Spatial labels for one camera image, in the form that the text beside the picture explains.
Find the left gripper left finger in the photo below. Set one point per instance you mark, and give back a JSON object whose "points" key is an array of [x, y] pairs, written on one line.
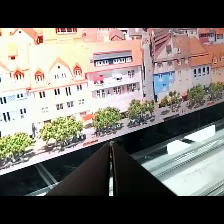
{"points": [[90, 176]]}

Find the silver frame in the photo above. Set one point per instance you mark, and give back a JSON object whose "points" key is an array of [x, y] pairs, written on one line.
{"points": [[190, 163]]}

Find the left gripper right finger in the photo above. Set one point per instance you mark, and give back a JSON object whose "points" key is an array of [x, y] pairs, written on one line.
{"points": [[136, 180]]}

